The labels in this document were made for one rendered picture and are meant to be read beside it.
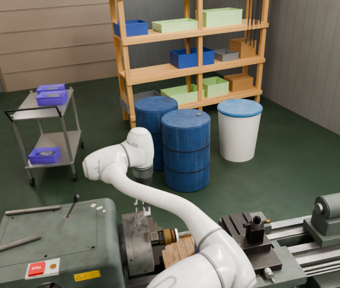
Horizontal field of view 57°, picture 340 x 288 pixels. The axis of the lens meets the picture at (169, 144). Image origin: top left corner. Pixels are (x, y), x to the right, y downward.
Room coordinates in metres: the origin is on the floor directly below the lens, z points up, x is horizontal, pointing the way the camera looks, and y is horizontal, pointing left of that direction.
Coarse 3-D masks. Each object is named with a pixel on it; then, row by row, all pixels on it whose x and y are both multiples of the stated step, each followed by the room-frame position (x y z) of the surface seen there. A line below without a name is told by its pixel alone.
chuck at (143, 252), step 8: (144, 216) 1.27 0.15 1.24; (136, 224) 1.21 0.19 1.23; (144, 224) 1.21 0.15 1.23; (136, 232) 1.17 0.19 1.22; (144, 232) 1.18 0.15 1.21; (136, 240) 1.14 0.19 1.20; (136, 248) 1.11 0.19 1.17; (144, 248) 1.12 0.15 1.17; (136, 256) 1.09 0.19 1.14; (144, 256) 1.10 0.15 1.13; (152, 256) 1.10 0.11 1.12; (136, 264) 1.08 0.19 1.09; (144, 264) 1.09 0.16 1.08; (152, 264) 1.10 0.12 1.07
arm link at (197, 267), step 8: (192, 256) 0.64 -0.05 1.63; (200, 256) 0.63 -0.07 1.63; (176, 264) 0.61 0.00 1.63; (184, 264) 0.60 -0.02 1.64; (192, 264) 0.59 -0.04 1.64; (200, 264) 0.59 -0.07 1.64; (208, 264) 0.60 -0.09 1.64; (168, 272) 0.58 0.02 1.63; (176, 272) 0.57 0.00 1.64; (184, 272) 0.57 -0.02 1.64; (192, 272) 0.57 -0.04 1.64; (200, 272) 0.57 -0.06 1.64; (208, 272) 0.57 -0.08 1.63; (216, 272) 0.58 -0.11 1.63; (152, 280) 0.58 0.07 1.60; (160, 280) 0.56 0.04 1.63; (168, 280) 0.55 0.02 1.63; (176, 280) 0.55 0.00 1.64; (184, 280) 0.55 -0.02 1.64; (192, 280) 0.55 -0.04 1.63; (200, 280) 0.55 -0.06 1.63; (208, 280) 0.56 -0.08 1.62; (216, 280) 0.56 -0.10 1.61
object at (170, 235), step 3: (162, 231) 1.28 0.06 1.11; (165, 231) 1.27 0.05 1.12; (168, 231) 1.27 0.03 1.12; (171, 231) 1.27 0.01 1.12; (174, 231) 1.27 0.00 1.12; (165, 234) 1.25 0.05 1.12; (168, 234) 1.25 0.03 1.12; (171, 234) 1.26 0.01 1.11; (174, 234) 1.25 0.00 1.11; (165, 237) 1.23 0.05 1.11; (168, 237) 1.24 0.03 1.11; (171, 237) 1.25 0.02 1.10; (174, 237) 1.24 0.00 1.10; (165, 240) 1.23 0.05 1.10; (168, 240) 1.23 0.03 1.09; (171, 240) 1.24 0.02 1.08; (174, 240) 1.24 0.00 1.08; (159, 243) 1.24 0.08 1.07; (162, 243) 1.24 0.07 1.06; (165, 243) 1.22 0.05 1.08; (168, 243) 1.23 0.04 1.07; (171, 243) 1.24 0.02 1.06
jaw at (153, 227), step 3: (147, 219) 1.37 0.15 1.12; (150, 219) 1.37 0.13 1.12; (147, 222) 1.35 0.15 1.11; (150, 222) 1.35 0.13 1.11; (150, 225) 1.33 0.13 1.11; (153, 225) 1.33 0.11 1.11; (156, 225) 1.33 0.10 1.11; (150, 228) 1.31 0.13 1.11; (153, 228) 1.31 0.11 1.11; (156, 228) 1.31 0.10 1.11; (159, 228) 1.31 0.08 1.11; (150, 231) 1.29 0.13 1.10; (153, 231) 1.29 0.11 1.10; (156, 231) 1.29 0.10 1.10; (159, 231) 1.29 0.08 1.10
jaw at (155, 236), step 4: (156, 232) 1.19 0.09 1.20; (160, 232) 1.22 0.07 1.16; (144, 236) 1.16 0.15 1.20; (148, 236) 1.16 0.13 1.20; (152, 236) 1.17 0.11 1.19; (156, 236) 1.17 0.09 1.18; (160, 236) 1.21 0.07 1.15; (164, 236) 1.23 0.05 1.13; (144, 240) 1.15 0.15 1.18; (148, 240) 1.15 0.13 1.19; (152, 240) 1.16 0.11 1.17; (156, 240) 1.17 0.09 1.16; (160, 240) 1.20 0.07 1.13; (164, 240) 1.23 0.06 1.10
